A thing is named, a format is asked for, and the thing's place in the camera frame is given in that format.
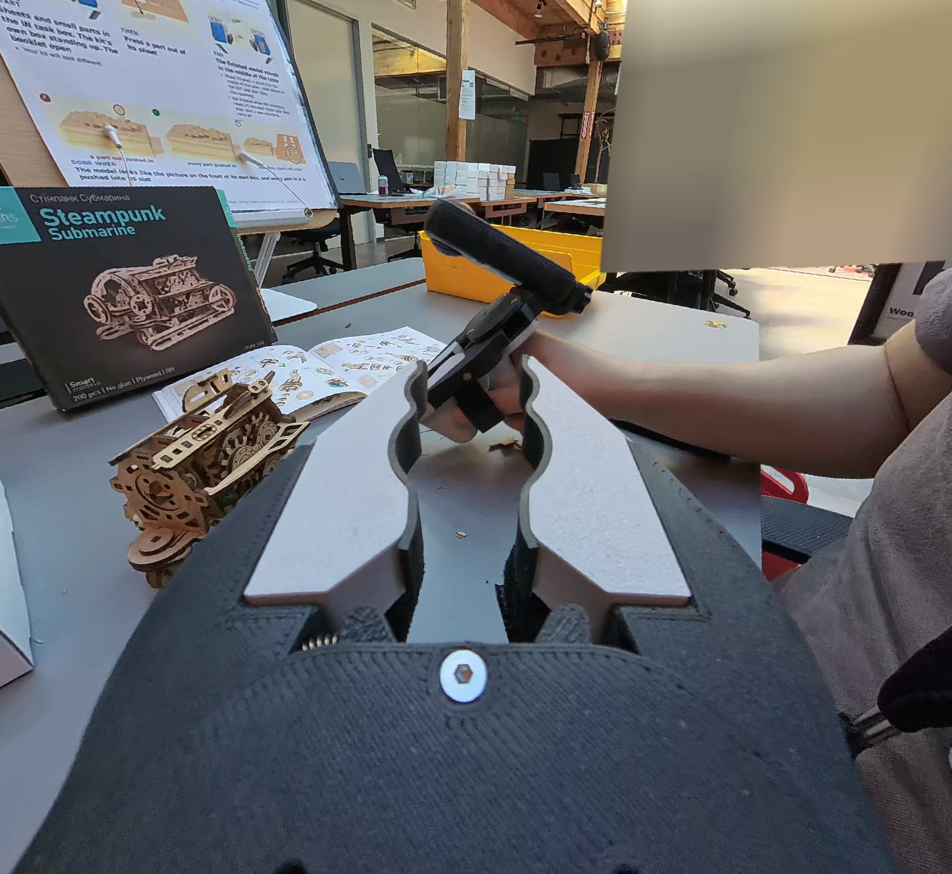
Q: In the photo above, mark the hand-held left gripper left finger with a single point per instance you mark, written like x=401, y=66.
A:
x=342, y=509

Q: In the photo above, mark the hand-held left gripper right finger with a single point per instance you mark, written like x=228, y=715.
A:
x=602, y=517

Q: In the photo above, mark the person's right forearm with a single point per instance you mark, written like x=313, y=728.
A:
x=706, y=398

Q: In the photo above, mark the wooden submarine model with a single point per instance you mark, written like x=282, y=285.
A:
x=193, y=472

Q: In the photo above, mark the dark model kit box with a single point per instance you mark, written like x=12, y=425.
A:
x=134, y=293

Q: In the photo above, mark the person's right hand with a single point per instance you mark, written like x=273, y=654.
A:
x=509, y=387

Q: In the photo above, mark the single yellow plastic bin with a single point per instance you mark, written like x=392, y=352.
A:
x=461, y=271

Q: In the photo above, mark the stack of white boxes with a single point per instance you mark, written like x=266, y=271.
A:
x=472, y=178

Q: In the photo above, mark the office desk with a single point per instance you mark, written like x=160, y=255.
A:
x=387, y=203

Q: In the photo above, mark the open instruction booklet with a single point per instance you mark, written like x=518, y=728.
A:
x=349, y=360

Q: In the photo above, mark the red chair part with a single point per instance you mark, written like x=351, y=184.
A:
x=781, y=487

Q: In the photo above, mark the black office chair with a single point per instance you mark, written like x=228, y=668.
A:
x=312, y=249

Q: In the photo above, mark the black chair armrest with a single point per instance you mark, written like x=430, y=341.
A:
x=803, y=524

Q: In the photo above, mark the white stand base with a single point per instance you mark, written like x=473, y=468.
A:
x=286, y=305

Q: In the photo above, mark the black printed board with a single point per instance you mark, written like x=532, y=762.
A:
x=892, y=301

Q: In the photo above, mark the printed instruction poster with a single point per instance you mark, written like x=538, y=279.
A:
x=149, y=33

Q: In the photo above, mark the paper sign on post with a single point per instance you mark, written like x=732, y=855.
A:
x=467, y=94

